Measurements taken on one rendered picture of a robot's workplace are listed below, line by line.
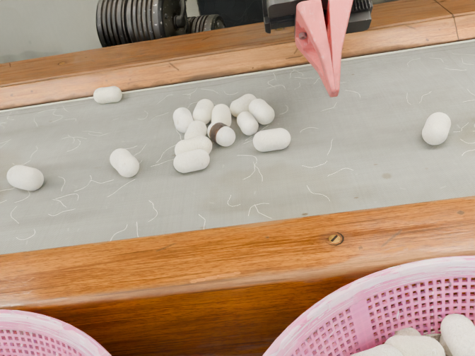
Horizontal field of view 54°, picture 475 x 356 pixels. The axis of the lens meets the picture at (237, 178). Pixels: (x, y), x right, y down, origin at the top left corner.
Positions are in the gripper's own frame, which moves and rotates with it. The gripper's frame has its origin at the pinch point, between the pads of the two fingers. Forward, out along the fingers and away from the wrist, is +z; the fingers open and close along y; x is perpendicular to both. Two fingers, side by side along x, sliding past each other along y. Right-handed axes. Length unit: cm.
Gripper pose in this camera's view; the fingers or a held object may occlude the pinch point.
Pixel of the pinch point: (333, 85)
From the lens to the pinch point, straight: 42.1
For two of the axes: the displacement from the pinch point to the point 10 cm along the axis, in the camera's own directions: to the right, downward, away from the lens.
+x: 1.0, 2.3, 9.7
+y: 9.9, -1.3, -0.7
